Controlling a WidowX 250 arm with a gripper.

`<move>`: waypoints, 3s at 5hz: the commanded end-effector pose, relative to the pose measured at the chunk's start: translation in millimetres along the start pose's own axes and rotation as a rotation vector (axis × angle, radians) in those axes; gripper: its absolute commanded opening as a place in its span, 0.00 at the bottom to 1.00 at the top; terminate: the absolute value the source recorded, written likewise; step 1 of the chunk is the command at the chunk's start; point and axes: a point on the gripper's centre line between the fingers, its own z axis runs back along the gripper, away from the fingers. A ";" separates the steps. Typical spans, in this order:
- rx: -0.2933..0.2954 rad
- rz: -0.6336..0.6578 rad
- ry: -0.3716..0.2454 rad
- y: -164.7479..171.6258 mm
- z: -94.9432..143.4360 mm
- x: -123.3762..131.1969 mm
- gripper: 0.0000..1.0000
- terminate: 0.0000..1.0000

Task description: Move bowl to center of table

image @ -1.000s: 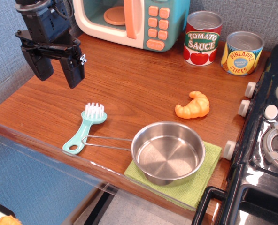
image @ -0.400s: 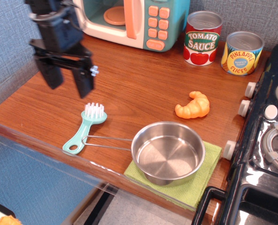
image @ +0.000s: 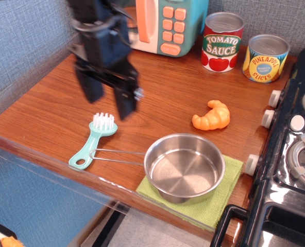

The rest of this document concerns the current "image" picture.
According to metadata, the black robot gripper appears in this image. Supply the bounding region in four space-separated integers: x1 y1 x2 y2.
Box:
68 1 143 120

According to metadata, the steel pan with wire handle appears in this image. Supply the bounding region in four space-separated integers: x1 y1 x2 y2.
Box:
89 133 226 205

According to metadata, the teal brush with white bristles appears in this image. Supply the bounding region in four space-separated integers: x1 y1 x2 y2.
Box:
68 113 118 170

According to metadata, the green cloth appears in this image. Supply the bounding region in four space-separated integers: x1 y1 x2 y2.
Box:
136 155 244 231

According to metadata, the teal and cream toy microwave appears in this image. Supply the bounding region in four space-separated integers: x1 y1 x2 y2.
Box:
118 0 209 57

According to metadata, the orange plastic croissant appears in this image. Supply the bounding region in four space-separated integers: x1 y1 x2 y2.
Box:
192 100 230 131

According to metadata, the tomato sauce can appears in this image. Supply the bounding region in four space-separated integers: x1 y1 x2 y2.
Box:
201 12 244 73

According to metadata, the pineapple slices can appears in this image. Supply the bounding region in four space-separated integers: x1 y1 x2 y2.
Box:
242 34 290 83

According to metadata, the orange fuzzy object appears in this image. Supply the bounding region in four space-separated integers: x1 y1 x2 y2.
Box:
1 236 24 247

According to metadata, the black toy stove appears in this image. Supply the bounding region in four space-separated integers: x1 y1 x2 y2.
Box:
211 48 305 246

